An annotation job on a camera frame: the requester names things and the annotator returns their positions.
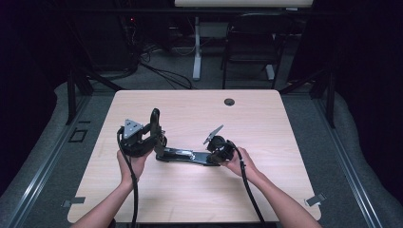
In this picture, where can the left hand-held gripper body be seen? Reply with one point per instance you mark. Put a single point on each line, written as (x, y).
(133, 139)

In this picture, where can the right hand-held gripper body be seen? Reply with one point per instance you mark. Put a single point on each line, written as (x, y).
(223, 150)

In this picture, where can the person's left hand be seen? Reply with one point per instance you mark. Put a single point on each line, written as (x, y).
(139, 166)

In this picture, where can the person's right hand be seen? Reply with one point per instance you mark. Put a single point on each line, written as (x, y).
(248, 166)

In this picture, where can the grey table edge clip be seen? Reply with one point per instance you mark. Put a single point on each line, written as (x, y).
(76, 200)
(316, 199)

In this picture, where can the black computer tower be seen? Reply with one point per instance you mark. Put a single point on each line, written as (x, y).
(111, 47)

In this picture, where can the black folding chair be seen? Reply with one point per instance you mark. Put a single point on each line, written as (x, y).
(253, 47)

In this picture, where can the dark curtain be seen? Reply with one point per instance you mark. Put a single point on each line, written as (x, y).
(25, 79)
(374, 79)

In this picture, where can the white desk with legs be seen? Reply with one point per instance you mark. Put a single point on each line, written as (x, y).
(240, 3)

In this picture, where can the black metal frame stand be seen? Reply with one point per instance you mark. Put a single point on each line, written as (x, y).
(71, 95)
(330, 101)

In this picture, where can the aluminium floor rail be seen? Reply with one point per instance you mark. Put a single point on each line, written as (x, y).
(348, 164)
(44, 164)

